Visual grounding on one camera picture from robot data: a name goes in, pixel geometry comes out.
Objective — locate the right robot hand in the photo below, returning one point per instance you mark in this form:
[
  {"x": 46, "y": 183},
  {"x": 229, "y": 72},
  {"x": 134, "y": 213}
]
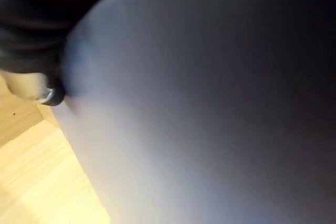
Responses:
[{"x": 31, "y": 24}]

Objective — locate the grey folder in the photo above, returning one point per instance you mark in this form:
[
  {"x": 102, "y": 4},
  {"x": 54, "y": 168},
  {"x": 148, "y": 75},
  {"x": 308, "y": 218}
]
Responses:
[{"x": 197, "y": 108}]

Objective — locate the light wooden cabinet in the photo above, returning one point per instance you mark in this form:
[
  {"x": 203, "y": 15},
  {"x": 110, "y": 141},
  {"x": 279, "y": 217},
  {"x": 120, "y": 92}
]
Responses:
[{"x": 39, "y": 161}]

